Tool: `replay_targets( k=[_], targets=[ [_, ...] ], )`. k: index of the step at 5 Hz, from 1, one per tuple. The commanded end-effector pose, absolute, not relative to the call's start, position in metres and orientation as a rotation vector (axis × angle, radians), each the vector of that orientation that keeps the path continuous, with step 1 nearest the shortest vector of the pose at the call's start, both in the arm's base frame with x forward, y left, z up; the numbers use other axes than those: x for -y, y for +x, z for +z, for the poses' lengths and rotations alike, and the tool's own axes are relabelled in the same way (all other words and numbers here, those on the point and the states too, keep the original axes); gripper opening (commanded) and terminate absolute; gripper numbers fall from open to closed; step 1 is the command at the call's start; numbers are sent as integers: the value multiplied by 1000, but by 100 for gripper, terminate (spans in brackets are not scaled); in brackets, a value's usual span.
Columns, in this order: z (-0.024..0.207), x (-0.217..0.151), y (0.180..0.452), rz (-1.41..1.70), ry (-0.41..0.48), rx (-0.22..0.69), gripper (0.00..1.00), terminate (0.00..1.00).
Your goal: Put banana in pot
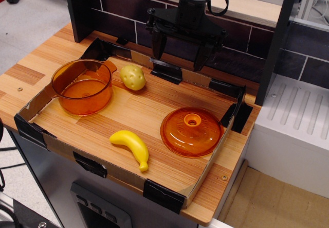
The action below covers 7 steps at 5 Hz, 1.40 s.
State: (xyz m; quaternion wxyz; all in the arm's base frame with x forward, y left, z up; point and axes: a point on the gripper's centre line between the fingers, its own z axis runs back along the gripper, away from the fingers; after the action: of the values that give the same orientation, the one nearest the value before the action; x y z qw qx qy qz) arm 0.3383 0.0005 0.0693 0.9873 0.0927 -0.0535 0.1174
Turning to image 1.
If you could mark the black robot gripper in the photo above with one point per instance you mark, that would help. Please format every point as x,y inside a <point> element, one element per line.
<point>187,22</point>

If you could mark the yellow plastic banana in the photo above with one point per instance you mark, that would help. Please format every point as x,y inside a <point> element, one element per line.
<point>135,144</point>

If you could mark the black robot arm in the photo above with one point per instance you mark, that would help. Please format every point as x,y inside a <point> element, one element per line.
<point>187,22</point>

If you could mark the cardboard fence with black tape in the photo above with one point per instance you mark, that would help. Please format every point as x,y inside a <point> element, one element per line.
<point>195,186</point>

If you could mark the orange transparent pot lid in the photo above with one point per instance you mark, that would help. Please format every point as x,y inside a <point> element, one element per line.
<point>191,132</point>

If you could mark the orange transparent pot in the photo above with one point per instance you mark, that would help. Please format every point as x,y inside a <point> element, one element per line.
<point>83,87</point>

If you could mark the yellow plastic potato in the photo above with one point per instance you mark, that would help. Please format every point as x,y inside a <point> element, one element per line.
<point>132,77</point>

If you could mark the white toy sink drainboard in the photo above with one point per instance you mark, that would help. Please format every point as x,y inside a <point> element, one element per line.
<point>289,140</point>

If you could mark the grey toy oven panel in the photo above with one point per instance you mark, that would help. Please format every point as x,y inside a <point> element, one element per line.
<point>97,212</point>

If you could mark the dark grey cabinet post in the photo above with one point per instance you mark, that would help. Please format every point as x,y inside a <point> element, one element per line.
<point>269,72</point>

